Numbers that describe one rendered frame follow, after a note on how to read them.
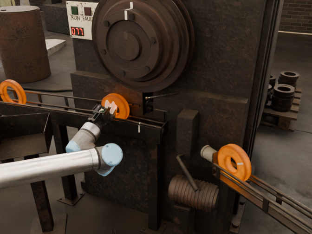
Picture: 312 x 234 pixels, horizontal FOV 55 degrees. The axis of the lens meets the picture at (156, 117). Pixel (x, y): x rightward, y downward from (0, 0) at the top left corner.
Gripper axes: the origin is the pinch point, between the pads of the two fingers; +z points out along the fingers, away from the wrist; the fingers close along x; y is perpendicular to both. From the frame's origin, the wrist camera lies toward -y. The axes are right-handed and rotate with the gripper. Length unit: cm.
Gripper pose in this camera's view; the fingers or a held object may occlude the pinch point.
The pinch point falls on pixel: (114, 104)
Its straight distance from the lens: 156.2
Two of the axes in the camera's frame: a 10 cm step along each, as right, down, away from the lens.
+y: -1.1, -7.3, -6.8
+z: 4.0, -6.6, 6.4
